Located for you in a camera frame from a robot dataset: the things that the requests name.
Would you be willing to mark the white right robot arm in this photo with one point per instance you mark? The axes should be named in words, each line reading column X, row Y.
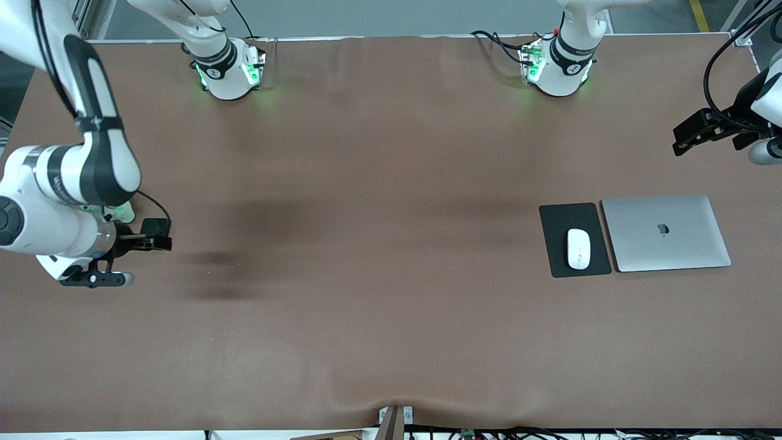
column 98, row 165

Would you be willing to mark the white computer mouse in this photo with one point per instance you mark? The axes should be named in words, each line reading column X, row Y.
column 578, row 249

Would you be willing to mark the grey table edge bracket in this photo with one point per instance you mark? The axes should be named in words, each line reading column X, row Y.
column 396, row 421

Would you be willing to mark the brown table cover mat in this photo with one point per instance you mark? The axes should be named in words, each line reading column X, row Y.
column 391, row 336

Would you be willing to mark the black mouse pad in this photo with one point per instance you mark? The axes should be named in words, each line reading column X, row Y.
column 556, row 244

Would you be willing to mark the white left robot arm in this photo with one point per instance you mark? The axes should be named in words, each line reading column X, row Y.
column 562, row 67

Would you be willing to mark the aluminium frame profile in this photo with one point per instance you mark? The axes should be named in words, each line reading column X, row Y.
column 742, row 36
column 85, row 18

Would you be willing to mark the silver laptop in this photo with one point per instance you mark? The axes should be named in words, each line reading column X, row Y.
column 672, row 244

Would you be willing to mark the green dinosaur plush toy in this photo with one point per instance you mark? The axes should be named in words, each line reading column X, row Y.
column 125, row 214

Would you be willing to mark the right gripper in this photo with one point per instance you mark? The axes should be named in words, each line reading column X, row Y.
column 125, row 239

